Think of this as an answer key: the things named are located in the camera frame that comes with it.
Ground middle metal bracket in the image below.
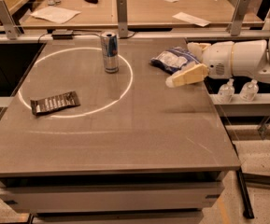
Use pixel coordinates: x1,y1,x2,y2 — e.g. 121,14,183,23
116,0,128,38

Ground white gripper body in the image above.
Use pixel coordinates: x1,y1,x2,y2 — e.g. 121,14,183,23
202,40,267,79

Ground left metal bracket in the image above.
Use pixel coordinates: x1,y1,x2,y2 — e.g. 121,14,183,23
0,0,21,40

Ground white paper sheet right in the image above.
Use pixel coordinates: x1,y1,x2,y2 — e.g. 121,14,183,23
173,12,209,27

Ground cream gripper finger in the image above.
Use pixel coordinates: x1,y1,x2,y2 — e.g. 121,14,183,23
165,63,208,88
187,42,210,62

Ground right metal bracket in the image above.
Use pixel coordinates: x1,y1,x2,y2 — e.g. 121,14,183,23
227,0,250,36

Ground white paper sheet left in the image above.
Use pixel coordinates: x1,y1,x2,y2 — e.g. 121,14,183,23
32,6,79,24

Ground dark snack bar wrapper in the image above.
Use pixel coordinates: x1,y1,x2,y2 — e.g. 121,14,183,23
31,91,80,116

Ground blue white chip bag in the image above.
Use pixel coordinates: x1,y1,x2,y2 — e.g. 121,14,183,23
150,47,199,75

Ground white drawer cabinet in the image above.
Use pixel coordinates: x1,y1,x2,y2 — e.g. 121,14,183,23
0,171,225,224

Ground redbull can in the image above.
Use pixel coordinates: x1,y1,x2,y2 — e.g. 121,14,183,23
100,32,119,73

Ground clear sanitizer bottle right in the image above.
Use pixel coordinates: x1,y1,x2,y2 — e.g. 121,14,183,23
239,79,259,102

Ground clear sanitizer bottle left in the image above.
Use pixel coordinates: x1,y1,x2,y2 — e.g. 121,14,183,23
218,78,234,104

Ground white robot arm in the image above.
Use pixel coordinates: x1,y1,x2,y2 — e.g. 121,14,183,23
165,38,270,88

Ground metal bracket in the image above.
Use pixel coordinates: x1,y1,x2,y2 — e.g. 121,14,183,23
227,0,250,36
0,0,21,40
116,0,128,38

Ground clear sanitizer bottle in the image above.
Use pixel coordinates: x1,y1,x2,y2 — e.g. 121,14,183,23
218,78,234,104
239,79,259,102

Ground black power cable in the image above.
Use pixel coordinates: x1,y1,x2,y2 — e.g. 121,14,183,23
37,31,137,44

